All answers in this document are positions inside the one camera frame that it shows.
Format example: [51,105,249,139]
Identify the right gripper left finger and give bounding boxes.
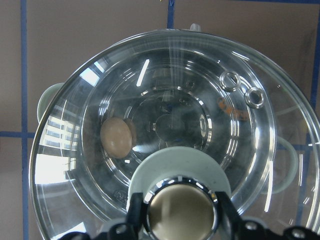
[126,192,146,240]

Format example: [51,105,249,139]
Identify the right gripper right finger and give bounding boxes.
[215,191,244,240]

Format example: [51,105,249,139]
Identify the brown egg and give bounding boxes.
[100,117,137,158]

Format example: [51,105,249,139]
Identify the glass pot lid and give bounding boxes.
[29,29,320,240]

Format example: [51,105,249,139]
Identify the pale green electric pot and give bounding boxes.
[30,29,298,222]

